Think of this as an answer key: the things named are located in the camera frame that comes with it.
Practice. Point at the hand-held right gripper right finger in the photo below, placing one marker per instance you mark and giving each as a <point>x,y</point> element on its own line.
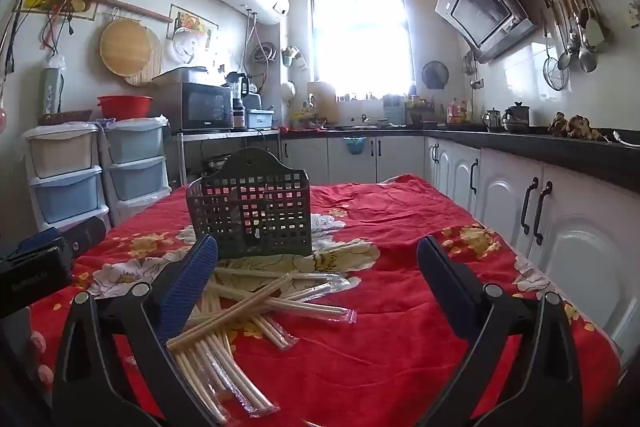
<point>437,269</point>

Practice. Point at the bunch of chopsticks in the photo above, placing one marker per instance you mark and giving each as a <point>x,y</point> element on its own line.
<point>235,307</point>

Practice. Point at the dark grey plastic utensil basket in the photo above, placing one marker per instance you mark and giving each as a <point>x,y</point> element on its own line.
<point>250,217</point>

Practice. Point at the small white wall fixture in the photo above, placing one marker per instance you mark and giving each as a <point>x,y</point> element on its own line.
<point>635,14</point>

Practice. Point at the brown woven basket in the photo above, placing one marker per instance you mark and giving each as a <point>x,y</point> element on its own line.
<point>65,118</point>

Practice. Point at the small fruit wall poster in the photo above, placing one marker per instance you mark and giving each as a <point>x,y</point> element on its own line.
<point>192,19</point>

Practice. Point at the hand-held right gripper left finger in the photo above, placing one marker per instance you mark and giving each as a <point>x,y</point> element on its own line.
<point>192,279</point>

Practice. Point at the red plastic basin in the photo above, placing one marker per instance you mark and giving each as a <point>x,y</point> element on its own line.
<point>125,107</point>

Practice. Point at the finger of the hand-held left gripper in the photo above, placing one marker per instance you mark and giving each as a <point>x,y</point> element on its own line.
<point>87,232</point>
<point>37,243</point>

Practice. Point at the row of condiment bottles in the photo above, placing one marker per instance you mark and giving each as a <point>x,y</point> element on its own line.
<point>457,112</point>

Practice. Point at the round bamboo tray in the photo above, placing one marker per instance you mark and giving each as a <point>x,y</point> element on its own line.
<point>125,47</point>

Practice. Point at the ginger root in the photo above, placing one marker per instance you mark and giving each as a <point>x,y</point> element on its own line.
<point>575,127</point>

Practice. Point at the black microwave oven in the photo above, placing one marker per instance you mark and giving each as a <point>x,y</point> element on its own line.
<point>200,107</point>

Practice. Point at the cardboard box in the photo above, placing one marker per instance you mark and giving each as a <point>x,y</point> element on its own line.
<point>177,76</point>

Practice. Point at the multicolour plastic drawer tower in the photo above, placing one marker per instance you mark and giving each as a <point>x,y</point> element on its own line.
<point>65,177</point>

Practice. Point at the red floral blanket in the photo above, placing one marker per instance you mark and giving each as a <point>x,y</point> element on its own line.
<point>380,232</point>

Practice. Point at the metal mesh strainer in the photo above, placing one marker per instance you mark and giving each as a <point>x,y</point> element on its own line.
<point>556,76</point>

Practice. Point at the small metal teapot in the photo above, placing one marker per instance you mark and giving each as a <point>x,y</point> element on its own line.
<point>492,119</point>

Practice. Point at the kitchen window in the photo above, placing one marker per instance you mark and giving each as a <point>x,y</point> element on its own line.
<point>360,37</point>

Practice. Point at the person's left hand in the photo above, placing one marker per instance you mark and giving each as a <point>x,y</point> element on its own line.
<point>39,342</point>

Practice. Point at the blue hanging plastic bin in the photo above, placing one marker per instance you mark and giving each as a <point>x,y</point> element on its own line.
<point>354,146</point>

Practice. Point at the small wall-mounted holder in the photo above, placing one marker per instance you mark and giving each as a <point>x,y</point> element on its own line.
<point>292,57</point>

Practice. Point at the small hanging tools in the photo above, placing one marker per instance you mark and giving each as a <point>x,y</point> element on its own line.
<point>468,62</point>

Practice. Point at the round woven straw tray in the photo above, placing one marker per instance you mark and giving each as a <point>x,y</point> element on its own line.
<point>154,74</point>

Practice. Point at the blue-grey plastic box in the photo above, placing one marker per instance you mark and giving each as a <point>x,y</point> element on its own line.
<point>260,118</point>

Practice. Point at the white round plastic object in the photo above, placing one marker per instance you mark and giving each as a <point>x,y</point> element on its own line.
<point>287,92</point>

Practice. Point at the metal shelf rack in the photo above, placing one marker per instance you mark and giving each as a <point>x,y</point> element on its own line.
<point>225,134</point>

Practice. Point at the dark kettle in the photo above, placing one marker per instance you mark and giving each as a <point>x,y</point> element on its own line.
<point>516,118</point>

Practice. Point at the black blender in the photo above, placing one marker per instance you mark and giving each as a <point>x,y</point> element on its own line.
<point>239,87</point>

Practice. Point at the white base cabinets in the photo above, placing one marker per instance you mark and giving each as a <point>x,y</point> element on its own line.
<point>500,187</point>

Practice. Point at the wooden cutting board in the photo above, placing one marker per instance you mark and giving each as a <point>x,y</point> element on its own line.
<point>322,101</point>

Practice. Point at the wall socket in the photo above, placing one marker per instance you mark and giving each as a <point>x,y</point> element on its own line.
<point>477,83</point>

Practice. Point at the pale blue plastic drawer tower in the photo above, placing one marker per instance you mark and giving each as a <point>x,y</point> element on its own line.
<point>135,167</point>

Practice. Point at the row of hanging kitchen utensils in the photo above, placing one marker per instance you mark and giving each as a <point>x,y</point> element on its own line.
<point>580,22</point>

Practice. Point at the pale green patterned container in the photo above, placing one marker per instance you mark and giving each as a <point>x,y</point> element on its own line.
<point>51,89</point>

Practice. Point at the black kitchen countertop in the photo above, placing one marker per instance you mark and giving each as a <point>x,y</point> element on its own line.
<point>550,149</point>

